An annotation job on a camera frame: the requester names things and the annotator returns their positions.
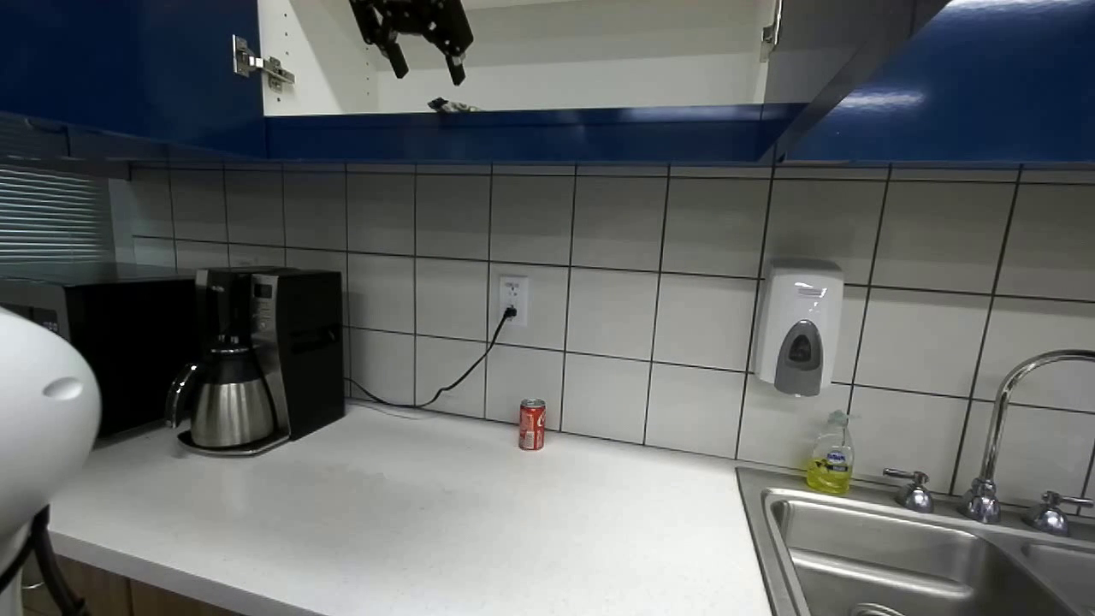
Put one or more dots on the metal cabinet hinge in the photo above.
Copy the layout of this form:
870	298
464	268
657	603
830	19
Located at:
249	64

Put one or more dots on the red soda can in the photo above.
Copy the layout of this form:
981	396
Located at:
530	427

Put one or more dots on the stainless steel sink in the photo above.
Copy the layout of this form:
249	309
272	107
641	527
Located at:
864	555

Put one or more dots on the yellow dish soap bottle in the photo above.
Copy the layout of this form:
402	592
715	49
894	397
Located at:
830	460

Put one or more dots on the black microwave oven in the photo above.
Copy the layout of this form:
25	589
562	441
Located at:
136	336

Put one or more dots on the blue upper cabinet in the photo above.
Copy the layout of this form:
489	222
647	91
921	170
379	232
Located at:
550	82

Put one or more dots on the white soap dispenser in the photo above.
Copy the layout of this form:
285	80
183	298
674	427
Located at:
800	331

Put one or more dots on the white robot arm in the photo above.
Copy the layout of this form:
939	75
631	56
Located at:
150	68

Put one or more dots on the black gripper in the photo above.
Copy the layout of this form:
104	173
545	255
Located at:
439	22

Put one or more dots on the open blue cabinet door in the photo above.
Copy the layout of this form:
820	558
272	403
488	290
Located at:
981	82

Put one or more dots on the white wall outlet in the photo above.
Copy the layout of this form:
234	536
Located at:
515	297

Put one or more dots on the steel coffee carafe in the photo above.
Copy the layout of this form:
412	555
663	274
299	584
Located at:
224	397

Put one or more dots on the chrome sink faucet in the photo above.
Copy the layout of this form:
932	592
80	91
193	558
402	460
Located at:
1015	441

